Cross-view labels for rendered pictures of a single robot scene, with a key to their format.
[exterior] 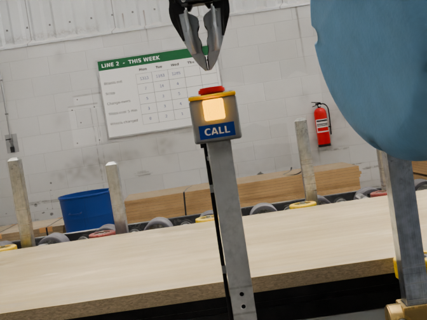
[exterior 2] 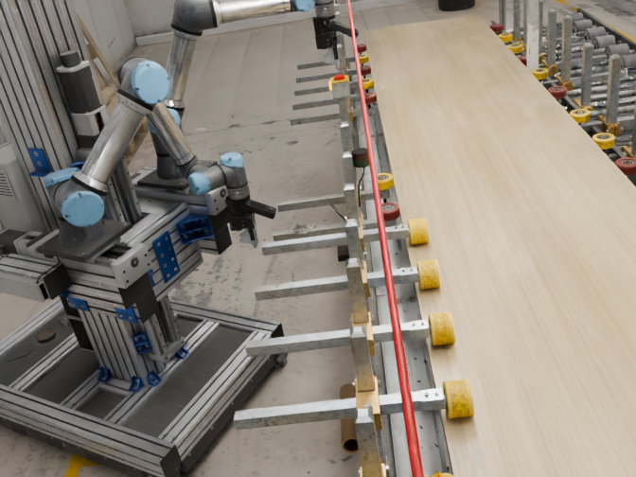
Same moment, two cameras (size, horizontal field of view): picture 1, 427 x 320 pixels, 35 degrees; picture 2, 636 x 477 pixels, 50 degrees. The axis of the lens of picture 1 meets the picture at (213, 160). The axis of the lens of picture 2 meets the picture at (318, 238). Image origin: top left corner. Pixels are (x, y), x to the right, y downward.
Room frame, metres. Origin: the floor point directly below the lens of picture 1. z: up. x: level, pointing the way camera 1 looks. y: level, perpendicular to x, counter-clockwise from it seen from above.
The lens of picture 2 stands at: (1.02, -2.68, 2.01)
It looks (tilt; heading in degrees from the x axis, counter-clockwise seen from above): 29 degrees down; 94
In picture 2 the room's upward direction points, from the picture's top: 10 degrees counter-clockwise
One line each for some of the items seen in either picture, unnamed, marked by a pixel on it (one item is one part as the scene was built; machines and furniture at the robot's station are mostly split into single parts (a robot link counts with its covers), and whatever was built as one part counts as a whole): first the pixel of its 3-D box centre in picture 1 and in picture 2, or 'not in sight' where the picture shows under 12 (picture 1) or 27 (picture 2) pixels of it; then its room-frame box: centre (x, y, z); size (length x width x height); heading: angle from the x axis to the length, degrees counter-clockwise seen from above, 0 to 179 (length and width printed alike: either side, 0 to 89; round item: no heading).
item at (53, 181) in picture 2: not in sight; (68, 190); (0.13, -0.71, 1.21); 0.13 x 0.12 x 0.14; 122
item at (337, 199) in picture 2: not in sight; (333, 200); (0.94, -0.31, 0.84); 0.43 x 0.03 x 0.04; 178
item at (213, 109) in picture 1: (213, 109); not in sight; (0.99, -0.01, 1.20); 0.03 x 0.01 x 0.03; 88
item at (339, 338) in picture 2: not in sight; (344, 337); (0.95, -1.31, 0.95); 0.50 x 0.04 x 0.04; 178
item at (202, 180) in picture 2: not in sight; (204, 179); (0.54, -0.59, 1.12); 0.11 x 0.11 x 0.08; 32
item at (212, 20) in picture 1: (213, 36); (330, 60); (1.01, -0.03, 1.30); 0.06 x 0.03 x 0.09; 178
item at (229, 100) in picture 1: (215, 119); (341, 87); (1.03, -0.01, 1.18); 0.07 x 0.07 x 0.08; 88
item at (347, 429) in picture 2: not in sight; (350, 416); (0.89, -0.66, 0.04); 0.30 x 0.08 x 0.08; 88
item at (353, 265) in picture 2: not in sight; (363, 338); (1.00, -1.27, 0.91); 0.03 x 0.03 x 0.48; 88
